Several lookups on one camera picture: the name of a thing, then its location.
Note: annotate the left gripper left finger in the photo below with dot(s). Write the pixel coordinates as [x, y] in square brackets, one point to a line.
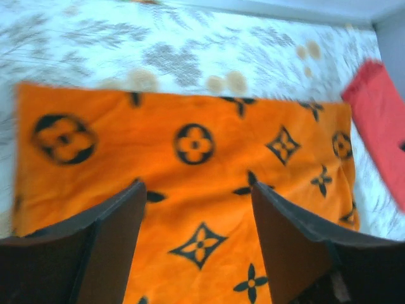
[83, 259]

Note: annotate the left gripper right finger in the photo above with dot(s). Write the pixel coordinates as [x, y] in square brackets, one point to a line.
[311, 260]

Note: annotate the orange patterned pillowcase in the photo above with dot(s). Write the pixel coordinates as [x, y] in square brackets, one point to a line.
[198, 157]

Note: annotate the red folded cloth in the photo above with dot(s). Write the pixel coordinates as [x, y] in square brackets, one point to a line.
[378, 113]

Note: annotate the floral table mat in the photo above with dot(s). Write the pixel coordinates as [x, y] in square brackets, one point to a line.
[173, 49]

